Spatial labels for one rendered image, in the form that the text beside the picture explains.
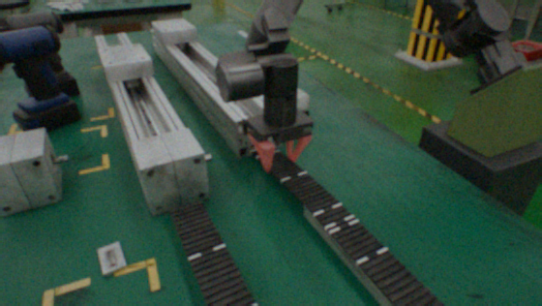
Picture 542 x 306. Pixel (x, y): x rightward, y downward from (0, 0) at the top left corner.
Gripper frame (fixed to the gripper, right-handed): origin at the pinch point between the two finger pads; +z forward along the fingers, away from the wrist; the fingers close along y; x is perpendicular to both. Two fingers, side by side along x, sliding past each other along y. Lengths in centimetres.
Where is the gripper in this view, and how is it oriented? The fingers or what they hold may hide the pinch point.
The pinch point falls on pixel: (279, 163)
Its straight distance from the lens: 64.6
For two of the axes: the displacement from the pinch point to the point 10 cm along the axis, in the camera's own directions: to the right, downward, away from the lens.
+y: -8.8, 2.6, -4.0
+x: 4.8, 4.8, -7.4
